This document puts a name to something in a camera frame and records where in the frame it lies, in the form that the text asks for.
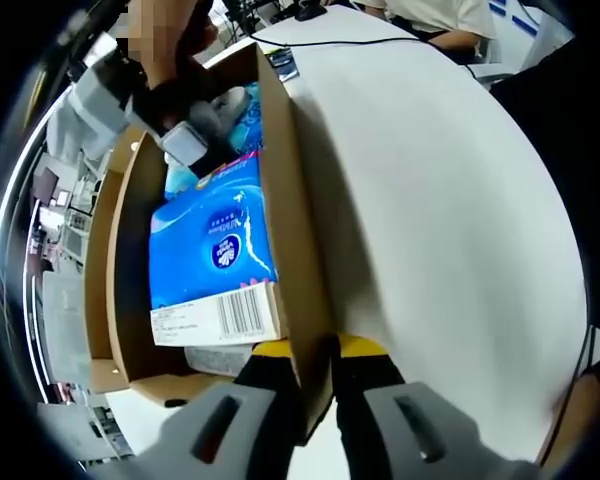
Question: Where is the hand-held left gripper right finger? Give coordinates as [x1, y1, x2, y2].
[328, 333, 549, 480]

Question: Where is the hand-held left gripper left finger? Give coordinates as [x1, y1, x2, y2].
[132, 338, 304, 480]

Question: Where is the light blue soft tissue pack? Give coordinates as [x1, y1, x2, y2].
[163, 82, 267, 199]

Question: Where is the blue tissue box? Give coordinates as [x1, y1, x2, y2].
[148, 148, 292, 347]

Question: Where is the brown cardboard shoe box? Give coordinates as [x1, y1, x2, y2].
[83, 42, 349, 446]

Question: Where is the person's right hand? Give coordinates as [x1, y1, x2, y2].
[147, 0, 222, 94]

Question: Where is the small dark packet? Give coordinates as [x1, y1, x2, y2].
[265, 48, 301, 82]

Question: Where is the person's black shirt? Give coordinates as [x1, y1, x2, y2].
[489, 34, 600, 326]

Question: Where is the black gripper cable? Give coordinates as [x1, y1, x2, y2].
[572, 324, 597, 386]

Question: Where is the thin black cable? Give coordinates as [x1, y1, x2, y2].
[249, 28, 484, 84]

